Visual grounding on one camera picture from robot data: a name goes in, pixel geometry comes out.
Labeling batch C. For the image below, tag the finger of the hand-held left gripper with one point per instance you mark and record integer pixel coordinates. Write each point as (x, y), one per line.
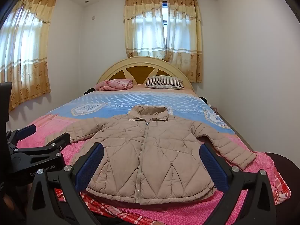
(27, 132)
(56, 143)

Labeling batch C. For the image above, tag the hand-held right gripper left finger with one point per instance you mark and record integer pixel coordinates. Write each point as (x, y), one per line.
(91, 166)

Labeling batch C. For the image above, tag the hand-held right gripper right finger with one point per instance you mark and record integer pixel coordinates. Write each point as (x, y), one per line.
(213, 166)

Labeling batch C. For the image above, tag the beige quilted jacket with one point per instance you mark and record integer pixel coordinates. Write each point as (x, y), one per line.
(150, 159)

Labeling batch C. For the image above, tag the dark cloth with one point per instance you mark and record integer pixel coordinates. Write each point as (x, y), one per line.
(88, 90)

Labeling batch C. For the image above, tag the wide yellow lace curtain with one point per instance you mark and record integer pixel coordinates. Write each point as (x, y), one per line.
(28, 63)

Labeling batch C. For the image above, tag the dark round object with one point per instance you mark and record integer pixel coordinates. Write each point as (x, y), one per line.
(283, 161)

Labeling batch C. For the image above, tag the blue and pink printed blanket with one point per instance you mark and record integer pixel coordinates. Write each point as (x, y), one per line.
(117, 100)

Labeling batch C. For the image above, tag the red plaid bed sheet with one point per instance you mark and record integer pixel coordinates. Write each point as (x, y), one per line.
(284, 187)

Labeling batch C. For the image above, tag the pink floral folded blanket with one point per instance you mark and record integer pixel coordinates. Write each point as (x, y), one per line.
(114, 84)

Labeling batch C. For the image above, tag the striped pillow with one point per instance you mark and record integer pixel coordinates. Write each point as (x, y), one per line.
(164, 80)

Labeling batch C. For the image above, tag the cream wooden headboard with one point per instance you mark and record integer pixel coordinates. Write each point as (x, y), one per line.
(140, 62)

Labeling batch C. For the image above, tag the window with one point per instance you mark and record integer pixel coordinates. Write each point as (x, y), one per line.
(164, 11)

